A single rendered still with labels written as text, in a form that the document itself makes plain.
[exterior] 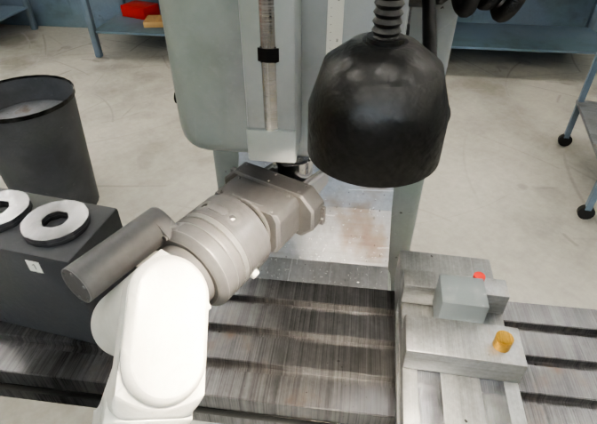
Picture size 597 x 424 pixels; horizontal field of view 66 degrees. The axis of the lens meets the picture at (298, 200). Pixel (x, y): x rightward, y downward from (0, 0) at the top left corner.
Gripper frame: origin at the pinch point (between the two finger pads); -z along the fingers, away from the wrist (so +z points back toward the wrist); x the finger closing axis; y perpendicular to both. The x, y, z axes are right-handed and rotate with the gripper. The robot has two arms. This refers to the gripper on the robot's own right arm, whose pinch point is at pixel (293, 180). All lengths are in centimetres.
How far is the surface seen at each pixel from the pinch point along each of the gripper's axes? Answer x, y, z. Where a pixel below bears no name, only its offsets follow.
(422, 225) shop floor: 17, 121, -149
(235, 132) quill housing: -0.2, -11.0, 10.0
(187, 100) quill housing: 3.5, -13.9, 11.6
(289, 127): -6.7, -13.9, 11.1
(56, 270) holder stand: 26.5, 14.2, 18.1
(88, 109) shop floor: 269, 120, -143
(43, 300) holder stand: 31.2, 21.7, 19.5
